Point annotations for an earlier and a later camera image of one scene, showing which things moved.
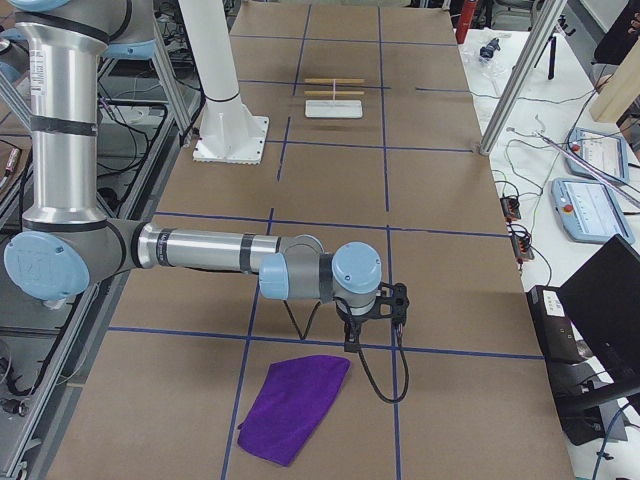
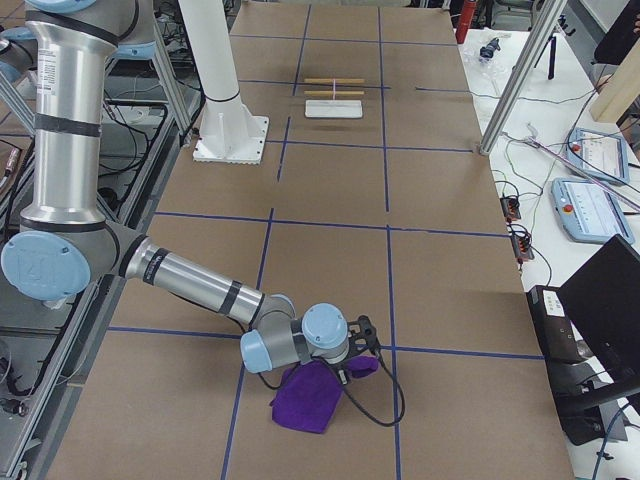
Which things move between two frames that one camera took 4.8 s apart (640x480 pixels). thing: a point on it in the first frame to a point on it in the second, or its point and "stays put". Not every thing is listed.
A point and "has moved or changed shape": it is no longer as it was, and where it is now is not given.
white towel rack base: x=333 y=109 stays put
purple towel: x=295 y=396 has moved or changed shape
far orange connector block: x=510 y=207 stays put
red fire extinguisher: x=465 y=21 stays put
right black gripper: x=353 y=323 to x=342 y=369
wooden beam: x=620 y=91 stays put
